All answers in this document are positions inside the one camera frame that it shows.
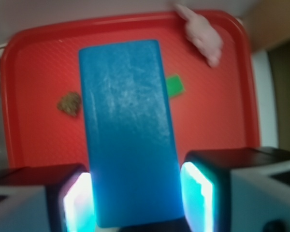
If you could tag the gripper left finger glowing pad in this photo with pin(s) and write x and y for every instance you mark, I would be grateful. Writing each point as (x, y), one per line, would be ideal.
(55, 198)

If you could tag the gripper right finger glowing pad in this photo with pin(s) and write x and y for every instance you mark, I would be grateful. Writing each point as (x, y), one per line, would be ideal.
(237, 190)

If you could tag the blue rectangular block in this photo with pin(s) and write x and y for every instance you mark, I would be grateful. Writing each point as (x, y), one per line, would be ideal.
(130, 137)

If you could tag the green rectangular block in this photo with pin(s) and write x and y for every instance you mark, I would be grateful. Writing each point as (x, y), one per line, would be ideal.
(174, 86)

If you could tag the red plastic tray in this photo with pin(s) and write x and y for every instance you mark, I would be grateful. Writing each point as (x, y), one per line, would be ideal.
(40, 65)

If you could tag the brown rock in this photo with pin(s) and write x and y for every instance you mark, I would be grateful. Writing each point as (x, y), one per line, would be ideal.
(70, 104)

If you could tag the pink plush bunny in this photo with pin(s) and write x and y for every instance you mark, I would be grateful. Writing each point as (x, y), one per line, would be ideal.
(201, 34)

